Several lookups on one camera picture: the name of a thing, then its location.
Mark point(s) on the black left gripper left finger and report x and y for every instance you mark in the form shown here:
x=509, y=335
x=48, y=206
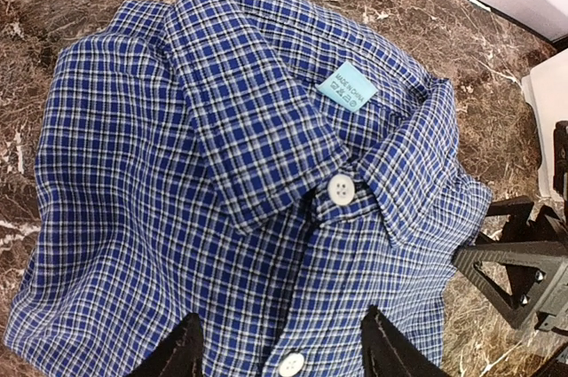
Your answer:
x=180, y=354

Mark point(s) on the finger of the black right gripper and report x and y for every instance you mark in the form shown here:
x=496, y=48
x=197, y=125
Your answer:
x=516, y=230
x=503, y=273

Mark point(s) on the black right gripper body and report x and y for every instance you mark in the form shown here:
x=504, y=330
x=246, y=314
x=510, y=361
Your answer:
x=549, y=288

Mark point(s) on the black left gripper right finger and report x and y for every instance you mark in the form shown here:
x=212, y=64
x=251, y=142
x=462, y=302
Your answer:
x=387, y=352

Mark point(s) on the blue checked long sleeve shirt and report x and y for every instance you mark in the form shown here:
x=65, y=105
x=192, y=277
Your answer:
x=267, y=165

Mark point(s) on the white plastic basket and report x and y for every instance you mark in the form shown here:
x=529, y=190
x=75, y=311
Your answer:
x=545, y=90

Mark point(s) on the white tape piece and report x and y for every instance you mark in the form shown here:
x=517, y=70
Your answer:
x=481, y=5

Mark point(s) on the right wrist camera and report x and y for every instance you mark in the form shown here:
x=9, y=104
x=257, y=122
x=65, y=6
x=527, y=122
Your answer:
x=560, y=159

